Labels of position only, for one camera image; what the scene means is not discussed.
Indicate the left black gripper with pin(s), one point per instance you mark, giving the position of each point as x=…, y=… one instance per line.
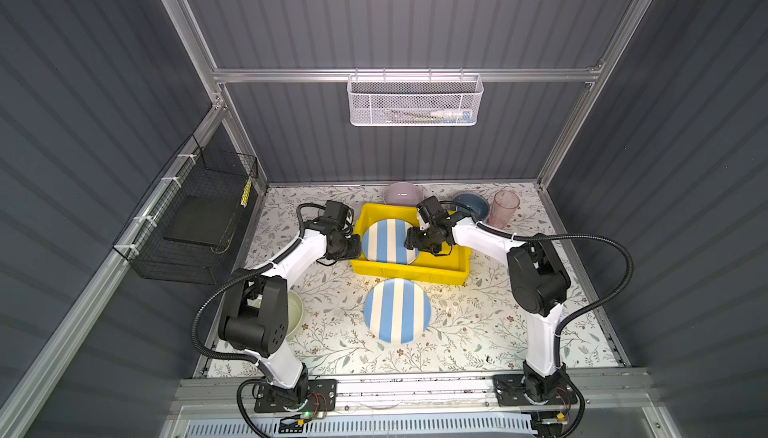
x=354, y=251

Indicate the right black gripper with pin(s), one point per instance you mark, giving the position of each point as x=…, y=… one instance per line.
x=412, y=241

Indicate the yellow plastic bin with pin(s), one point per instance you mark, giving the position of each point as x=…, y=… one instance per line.
x=446, y=270

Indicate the blue white striped plate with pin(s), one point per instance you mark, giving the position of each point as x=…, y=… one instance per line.
x=384, y=242

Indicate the dark blue bowl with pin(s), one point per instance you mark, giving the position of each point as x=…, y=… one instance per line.
x=470, y=205

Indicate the purple bowl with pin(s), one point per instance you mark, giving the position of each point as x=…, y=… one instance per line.
x=403, y=194

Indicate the pink plastic cup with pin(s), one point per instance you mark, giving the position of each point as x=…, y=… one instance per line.
x=503, y=209

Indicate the light green bowl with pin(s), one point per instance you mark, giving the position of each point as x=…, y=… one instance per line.
x=296, y=311

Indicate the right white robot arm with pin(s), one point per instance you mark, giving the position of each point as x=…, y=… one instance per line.
x=538, y=280

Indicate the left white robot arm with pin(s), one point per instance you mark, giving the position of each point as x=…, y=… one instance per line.
x=254, y=310

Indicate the yellow tag on basket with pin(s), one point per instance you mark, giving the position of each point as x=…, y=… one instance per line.
x=246, y=193

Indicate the white marker in basket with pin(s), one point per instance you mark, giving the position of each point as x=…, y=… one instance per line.
x=455, y=115

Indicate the white wire mesh basket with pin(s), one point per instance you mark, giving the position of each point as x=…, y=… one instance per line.
x=406, y=99

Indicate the black wire basket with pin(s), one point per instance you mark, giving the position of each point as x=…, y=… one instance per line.
x=194, y=225

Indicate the aluminium front rail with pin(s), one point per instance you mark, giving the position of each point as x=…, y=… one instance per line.
x=444, y=391

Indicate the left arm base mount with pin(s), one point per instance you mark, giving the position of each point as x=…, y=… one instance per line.
x=307, y=396

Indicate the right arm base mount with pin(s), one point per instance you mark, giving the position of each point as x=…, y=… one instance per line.
x=530, y=389

